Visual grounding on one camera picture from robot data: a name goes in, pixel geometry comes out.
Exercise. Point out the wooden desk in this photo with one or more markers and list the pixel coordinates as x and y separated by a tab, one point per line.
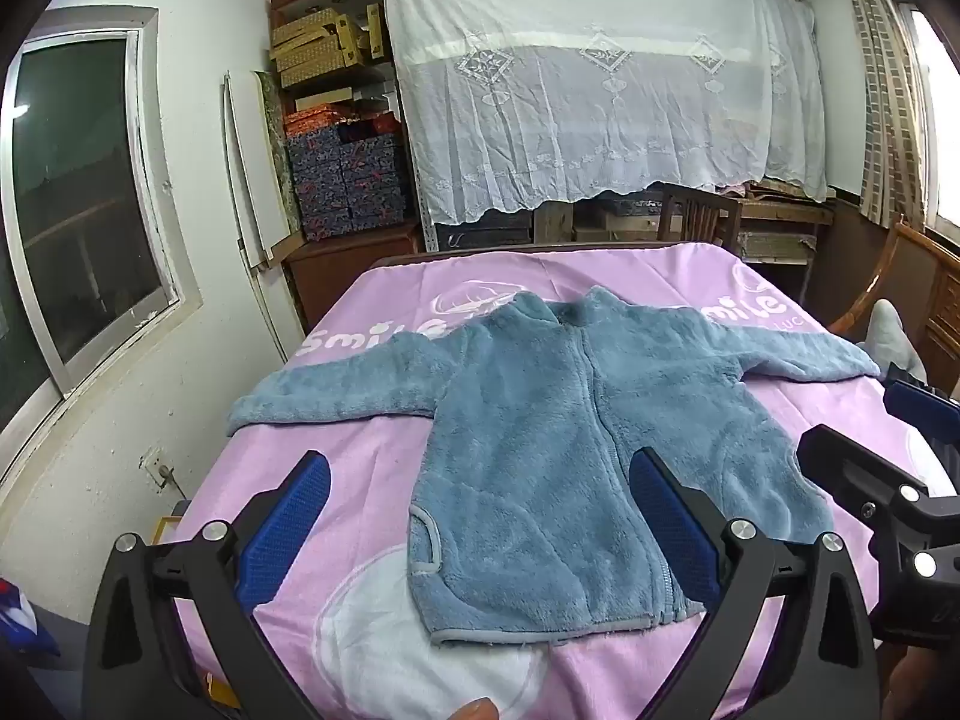
780	229

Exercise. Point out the white board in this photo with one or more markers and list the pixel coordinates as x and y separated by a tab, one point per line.
247	157

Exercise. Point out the green patterned panel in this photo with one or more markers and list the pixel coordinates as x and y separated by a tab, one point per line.
274	150

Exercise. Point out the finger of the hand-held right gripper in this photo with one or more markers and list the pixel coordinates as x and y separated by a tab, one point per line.
919	399
847	465

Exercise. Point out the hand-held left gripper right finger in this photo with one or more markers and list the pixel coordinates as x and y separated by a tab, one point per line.
675	532

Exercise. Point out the dark wooden chair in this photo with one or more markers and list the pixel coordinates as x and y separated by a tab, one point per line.
701	214

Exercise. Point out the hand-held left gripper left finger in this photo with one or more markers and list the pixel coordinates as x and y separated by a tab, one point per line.
289	532

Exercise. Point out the orange patterned box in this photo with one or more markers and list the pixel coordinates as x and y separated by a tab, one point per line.
330	120

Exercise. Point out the aluminium frame window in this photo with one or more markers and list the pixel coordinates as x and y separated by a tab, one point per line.
82	187

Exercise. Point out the wall socket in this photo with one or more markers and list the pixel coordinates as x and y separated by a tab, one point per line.
156	465

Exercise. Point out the person's left hand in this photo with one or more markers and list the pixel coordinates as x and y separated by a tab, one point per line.
478	710

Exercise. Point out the brown wooden cabinet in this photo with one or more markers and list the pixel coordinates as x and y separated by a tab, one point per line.
352	270

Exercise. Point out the bright window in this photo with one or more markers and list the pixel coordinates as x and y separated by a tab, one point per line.
934	127

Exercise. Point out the wooden armchair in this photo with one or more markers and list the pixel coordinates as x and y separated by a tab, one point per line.
937	292

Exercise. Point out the yellow woven box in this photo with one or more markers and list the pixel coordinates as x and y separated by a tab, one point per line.
307	26
322	60

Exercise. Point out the pink printed bedsheet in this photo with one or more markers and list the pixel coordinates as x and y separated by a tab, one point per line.
337	450

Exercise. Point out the checkered curtain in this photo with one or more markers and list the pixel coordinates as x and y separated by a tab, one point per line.
881	90

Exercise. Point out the grey sock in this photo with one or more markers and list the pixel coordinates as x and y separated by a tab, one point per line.
889	337

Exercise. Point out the white lace cloth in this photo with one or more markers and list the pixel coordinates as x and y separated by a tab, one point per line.
585	90

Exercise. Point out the blue fleece jacket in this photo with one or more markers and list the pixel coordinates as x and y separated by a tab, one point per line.
540	427

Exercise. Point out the stack of blue patterned boxes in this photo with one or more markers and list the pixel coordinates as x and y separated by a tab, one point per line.
352	180

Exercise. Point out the blue red white cloth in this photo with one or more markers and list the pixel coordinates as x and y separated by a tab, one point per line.
26	615

